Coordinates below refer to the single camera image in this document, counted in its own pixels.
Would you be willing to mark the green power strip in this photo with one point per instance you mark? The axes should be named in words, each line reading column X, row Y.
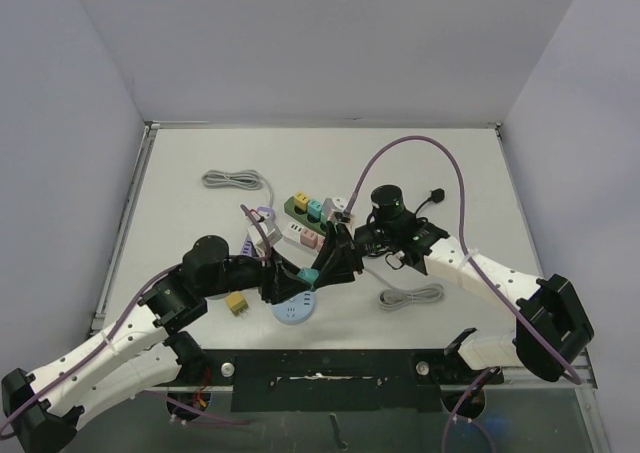
column 302, row 217

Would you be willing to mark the round blue power socket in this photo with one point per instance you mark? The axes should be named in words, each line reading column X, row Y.
column 296, row 310

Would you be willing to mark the white USB power strip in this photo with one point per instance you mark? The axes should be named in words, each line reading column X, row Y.
column 291, row 233

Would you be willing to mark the pink charger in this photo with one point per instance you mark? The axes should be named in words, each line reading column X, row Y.
column 310, row 239
column 320, row 243

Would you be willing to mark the yellow USB charger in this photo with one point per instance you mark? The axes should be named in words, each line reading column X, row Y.
column 301, row 201

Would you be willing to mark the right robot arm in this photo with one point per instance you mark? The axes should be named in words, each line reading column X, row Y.
column 551, row 325

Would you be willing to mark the purple power strip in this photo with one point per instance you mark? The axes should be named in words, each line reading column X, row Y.
column 261, row 213

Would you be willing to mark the teal charger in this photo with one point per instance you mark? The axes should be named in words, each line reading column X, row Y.
column 309, row 275
column 314, row 209

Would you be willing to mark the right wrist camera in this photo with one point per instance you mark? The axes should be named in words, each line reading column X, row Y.
column 333, row 211

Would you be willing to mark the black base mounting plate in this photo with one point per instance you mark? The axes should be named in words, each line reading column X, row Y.
column 330, row 380

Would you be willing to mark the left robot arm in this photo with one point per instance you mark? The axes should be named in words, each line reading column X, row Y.
column 147, row 345

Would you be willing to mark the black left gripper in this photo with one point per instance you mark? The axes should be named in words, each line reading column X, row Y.
column 279, row 281

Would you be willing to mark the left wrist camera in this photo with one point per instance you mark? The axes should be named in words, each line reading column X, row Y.
column 267, row 233

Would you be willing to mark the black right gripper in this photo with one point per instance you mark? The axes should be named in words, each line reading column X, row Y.
column 358, row 246

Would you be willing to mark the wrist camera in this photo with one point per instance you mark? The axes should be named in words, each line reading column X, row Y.
column 333, row 211
column 267, row 233

